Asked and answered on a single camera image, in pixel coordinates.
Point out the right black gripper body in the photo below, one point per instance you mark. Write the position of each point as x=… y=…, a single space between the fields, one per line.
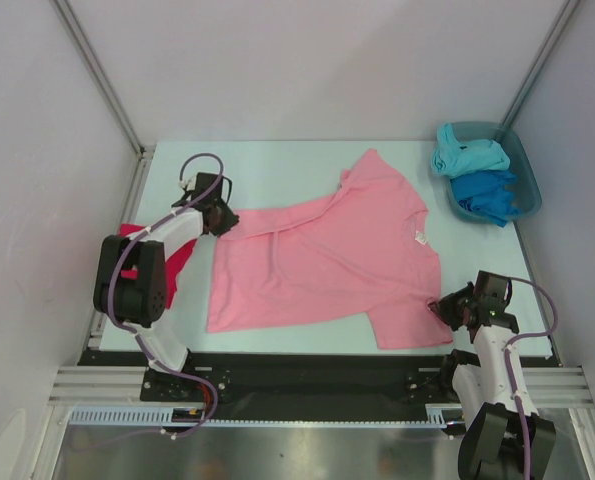
x=450 y=310

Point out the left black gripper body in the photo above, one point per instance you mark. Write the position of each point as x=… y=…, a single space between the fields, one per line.
x=218 y=204

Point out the pink t shirt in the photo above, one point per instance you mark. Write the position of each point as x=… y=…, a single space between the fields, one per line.
x=362 y=249

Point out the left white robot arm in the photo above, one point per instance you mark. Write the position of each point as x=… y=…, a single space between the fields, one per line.
x=137 y=271

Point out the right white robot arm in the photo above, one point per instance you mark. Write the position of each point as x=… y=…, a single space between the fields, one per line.
x=505 y=436

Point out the red folded t shirt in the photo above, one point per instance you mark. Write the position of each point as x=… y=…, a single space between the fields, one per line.
x=174 y=263

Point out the dark blue t shirt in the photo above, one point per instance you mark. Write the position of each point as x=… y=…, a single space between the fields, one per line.
x=486 y=194

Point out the teal plastic bin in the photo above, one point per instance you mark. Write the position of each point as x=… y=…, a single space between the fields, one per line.
x=527 y=194

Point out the light blue t shirt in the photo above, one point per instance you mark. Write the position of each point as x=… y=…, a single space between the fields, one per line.
x=453 y=158

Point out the left aluminium frame post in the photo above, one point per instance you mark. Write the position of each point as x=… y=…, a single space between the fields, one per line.
x=89 y=58

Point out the aluminium frame post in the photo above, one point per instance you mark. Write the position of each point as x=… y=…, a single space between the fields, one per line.
x=555 y=34
x=89 y=58

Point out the right aluminium frame post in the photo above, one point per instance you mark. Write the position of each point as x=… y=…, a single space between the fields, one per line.
x=555 y=34

